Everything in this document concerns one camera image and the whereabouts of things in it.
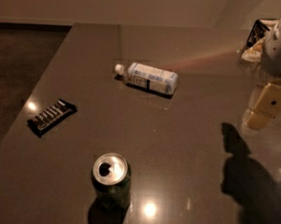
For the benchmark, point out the black snack bar wrapper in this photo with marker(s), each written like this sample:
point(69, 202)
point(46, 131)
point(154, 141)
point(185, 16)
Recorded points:
point(50, 117)

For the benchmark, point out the black wire basket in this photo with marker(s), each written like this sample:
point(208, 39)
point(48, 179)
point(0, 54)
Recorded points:
point(256, 38)

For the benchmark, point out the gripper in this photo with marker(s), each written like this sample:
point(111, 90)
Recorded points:
point(279, 51)

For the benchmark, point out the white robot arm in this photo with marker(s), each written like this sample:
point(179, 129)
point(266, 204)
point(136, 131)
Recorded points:
point(264, 55)

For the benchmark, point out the blue plastic bottle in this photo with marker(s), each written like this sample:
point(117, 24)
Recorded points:
point(148, 77)

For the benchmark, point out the green soda can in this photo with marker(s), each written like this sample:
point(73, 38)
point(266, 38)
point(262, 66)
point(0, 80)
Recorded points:
point(111, 179)

